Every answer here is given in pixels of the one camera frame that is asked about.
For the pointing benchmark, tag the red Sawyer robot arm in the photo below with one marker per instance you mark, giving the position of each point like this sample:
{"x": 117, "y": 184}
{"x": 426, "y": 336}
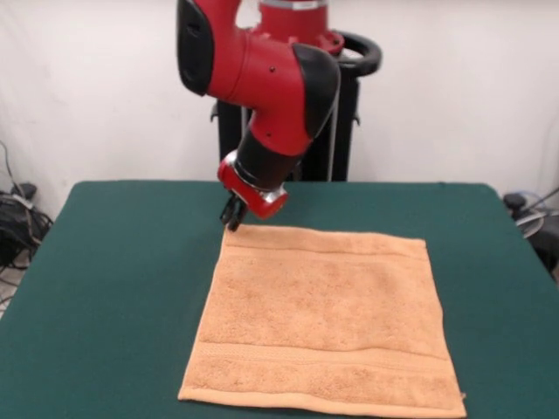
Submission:
{"x": 271, "y": 87}

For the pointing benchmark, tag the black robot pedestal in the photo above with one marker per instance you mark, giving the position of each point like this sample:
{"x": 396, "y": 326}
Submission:
{"x": 345, "y": 131}

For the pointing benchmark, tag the tan terry towel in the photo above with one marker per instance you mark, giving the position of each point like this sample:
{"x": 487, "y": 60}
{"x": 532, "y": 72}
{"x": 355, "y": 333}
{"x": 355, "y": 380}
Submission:
{"x": 323, "y": 323}

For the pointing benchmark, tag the black floor object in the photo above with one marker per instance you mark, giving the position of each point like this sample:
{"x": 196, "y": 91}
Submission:
{"x": 548, "y": 249}

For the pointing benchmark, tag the dark green table cloth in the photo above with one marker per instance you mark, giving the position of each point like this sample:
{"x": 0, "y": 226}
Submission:
{"x": 109, "y": 283}

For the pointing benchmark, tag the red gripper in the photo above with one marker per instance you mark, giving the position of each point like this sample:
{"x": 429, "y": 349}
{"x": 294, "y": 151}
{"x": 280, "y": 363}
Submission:
{"x": 253, "y": 203}

